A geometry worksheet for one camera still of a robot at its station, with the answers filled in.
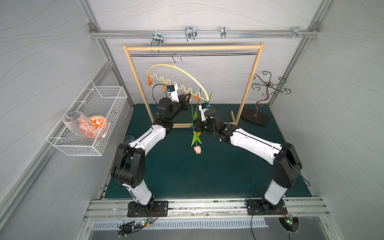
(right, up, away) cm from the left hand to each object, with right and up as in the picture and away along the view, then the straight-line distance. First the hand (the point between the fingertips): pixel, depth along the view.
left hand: (189, 93), depth 80 cm
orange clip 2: (+5, -3, -2) cm, 6 cm away
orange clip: (-24, +9, +8) cm, 27 cm away
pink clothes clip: (-1, -2, 0) cm, 2 cm away
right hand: (+2, -15, +2) cm, 15 cm away
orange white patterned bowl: (-41, -16, -14) cm, 46 cm away
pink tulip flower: (+4, -24, 0) cm, 24 cm away
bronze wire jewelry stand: (+47, -12, +32) cm, 58 cm away
